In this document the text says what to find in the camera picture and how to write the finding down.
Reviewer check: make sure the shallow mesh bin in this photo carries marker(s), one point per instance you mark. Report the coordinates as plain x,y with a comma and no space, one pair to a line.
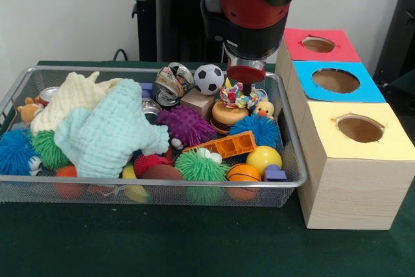
181,183

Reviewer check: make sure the orange building brick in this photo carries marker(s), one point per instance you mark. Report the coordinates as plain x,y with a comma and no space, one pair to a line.
233,145

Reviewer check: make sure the purple spiky ball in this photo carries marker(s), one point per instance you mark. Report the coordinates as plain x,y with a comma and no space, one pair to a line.
188,124

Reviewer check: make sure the black upright panel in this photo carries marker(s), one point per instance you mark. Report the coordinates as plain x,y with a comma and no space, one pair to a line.
398,30

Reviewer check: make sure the cream waffle cloth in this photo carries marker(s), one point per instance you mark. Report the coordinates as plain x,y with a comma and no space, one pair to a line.
71,95

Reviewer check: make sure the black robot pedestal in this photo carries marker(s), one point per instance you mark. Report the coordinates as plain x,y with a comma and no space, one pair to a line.
168,30

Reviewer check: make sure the dark green table cloth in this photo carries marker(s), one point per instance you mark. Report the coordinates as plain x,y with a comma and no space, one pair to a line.
162,244

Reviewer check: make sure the mint green waffle cloth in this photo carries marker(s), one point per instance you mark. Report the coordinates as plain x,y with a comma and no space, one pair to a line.
107,127

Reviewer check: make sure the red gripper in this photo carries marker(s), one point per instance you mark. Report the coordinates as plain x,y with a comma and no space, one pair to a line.
246,74

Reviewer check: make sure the small soccer ball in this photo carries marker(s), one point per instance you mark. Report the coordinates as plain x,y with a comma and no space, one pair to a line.
209,79

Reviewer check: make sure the orange foam disc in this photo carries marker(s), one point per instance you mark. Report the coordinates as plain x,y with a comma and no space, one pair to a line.
227,116

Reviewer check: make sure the wooden box with three holes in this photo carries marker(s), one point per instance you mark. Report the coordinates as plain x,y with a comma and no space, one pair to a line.
353,192

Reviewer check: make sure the crushed silver can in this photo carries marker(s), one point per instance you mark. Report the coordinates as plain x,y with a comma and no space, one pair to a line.
172,84

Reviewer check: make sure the blue spiky ball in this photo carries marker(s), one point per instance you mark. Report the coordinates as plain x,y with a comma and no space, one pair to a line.
259,131

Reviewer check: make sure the small orange basketball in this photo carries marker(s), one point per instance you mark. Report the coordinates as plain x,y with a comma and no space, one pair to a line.
243,173

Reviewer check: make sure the yellow ball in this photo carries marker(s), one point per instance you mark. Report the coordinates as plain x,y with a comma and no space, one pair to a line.
264,158

